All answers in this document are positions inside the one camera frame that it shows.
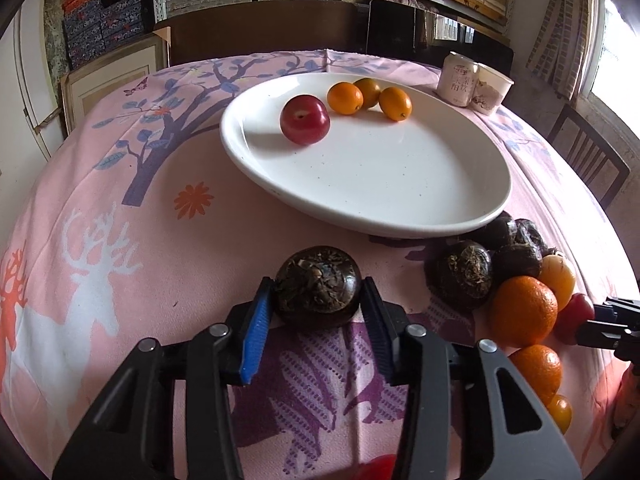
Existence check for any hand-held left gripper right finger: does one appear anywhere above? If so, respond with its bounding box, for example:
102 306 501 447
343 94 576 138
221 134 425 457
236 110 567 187
360 276 583 480

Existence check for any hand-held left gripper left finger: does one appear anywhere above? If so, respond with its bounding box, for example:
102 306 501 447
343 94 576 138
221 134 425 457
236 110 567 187
52 276 275 480

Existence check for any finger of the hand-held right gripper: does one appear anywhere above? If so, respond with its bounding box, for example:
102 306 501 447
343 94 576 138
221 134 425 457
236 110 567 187
574 319 639 361
594 297 640 331

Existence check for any round yellow fruit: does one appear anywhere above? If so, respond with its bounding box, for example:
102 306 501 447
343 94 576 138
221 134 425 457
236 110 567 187
537 254 577 311

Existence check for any orange mandarin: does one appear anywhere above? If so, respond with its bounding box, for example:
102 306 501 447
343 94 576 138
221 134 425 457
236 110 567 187
509 344 563 407

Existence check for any large orange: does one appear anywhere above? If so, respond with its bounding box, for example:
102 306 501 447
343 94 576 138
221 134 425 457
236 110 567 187
489 275 559 348

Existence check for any small yellow-orange fruit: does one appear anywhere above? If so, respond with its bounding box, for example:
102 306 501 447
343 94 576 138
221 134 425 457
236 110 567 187
545 394 574 435

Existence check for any small red plum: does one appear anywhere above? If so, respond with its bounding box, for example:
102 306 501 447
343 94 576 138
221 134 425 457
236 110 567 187
352 454 398 480

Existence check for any white oval plate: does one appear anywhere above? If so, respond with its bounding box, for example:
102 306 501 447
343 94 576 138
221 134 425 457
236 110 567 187
219 72 513 240

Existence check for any small orange kumquat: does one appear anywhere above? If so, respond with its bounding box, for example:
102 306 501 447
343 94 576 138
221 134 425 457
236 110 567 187
353 77 382 110
378 87 413 122
327 82 364 116

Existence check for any pink printed tablecloth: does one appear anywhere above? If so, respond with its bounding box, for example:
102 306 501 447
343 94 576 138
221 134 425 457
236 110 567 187
0 49 640 480

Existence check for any dark wooden chair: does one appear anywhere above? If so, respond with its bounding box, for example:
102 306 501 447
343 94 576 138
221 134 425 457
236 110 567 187
547 104 631 211

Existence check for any white paper cup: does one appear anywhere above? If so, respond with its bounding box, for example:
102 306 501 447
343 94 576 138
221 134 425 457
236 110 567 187
467 63 516 117

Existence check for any white framed window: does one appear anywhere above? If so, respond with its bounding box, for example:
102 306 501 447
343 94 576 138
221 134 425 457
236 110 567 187
582 0 640 126

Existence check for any white drink can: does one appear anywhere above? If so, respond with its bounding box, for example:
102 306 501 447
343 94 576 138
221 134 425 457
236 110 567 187
436 51 480 108

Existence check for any checked curtain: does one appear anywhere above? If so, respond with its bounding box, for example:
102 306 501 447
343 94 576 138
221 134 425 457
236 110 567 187
525 0 598 101

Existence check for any dark wooden cabinet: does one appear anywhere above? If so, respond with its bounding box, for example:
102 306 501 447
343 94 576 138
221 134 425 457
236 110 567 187
155 0 373 68

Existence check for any stack of blue patterned boxes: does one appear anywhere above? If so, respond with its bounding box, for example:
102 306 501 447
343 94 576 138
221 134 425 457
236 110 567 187
62 0 153 71

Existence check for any grey marble slab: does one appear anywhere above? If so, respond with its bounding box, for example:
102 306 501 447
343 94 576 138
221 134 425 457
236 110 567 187
42 0 68 81

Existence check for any white picture frame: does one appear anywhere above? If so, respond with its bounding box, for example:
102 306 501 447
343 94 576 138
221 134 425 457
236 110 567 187
60 35 167 136

